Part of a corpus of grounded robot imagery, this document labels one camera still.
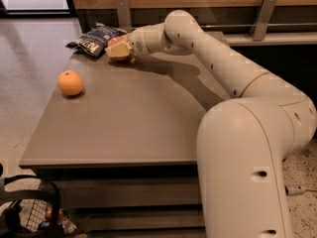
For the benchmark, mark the grey drawer cabinet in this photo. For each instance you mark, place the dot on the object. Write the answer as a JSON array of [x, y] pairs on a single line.
[[123, 152]]

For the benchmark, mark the horizontal metal rail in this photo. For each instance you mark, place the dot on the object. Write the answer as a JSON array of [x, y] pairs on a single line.
[[272, 27]]

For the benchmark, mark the red apple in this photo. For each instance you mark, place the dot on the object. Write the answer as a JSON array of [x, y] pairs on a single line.
[[117, 48]]

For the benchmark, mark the left metal rail bracket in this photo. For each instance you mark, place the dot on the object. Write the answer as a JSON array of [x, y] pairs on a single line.
[[124, 14]]

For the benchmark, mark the right metal rail bracket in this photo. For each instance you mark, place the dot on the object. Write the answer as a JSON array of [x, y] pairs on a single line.
[[259, 27]]

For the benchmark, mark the blue chip bag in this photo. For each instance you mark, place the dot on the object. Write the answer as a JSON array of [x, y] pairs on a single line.
[[96, 41]]

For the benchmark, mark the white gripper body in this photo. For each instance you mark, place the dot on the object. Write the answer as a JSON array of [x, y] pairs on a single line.
[[136, 43]]

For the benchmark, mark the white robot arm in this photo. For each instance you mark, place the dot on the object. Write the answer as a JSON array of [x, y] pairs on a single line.
[[241, 142]]

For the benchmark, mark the metal rail bracket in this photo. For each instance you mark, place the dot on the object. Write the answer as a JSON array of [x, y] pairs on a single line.
[[124, 14], [259, 27]]

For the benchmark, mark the orange fruit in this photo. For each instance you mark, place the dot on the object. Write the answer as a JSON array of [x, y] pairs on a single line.
[[70, 82]]

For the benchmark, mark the black wire basket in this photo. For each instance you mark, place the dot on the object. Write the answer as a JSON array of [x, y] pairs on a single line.
[[31, 208]]

